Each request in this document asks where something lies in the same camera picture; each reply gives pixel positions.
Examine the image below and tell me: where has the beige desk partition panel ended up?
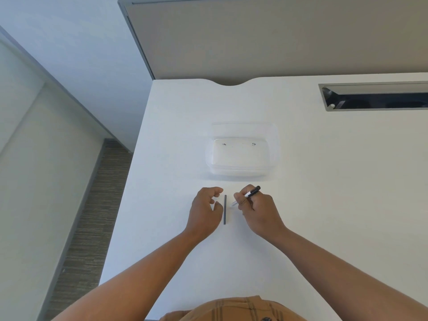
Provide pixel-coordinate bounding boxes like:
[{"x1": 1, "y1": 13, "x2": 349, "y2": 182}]
[{"x1": 117, "y1": 0, "x2": 428, "y2": 86}]

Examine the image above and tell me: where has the person's left hand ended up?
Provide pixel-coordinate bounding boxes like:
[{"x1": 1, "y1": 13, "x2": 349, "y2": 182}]
[{"x1": 184, "y1": 186, "x2": 224, "y2": 245}]

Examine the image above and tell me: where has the brown plaid shirt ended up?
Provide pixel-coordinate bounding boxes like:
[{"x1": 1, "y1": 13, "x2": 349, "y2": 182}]
[{"x1": 160, "y1": 296, "x2": 308, "y2": 321}]

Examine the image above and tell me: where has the person's right forearm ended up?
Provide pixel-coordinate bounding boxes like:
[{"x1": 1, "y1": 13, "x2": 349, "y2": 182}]
[{"x1": 267, "y1": 227, "x2": 428, "y2": 321}]

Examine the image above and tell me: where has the person's left forearm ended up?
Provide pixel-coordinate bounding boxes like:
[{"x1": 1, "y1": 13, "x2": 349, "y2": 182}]
[{"x1": 52, "y1": 230, "x2": 205, "y2": 321}]

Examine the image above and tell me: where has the grey cable tray opening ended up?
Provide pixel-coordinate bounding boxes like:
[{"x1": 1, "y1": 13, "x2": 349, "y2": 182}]
[{"x1": 318, "y1": 82, "x2": 428, "y2": 112}]

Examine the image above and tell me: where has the person's right hand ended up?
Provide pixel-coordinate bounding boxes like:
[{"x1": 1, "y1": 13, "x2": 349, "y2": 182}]
[{"x1": 233, "y1": 184, "x2": 289, "y2": 246}]

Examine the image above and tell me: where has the clear plastic container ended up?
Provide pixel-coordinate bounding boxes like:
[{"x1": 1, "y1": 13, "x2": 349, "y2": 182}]
[{"x1": 204, "y1": 121, "x2": 280, "y2": 177}]

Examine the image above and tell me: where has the white pen with black cap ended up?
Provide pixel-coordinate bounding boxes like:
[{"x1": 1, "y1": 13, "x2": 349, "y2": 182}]
[{"x1": 230, "y1": 192, "x2": 252, "y2": 208}]

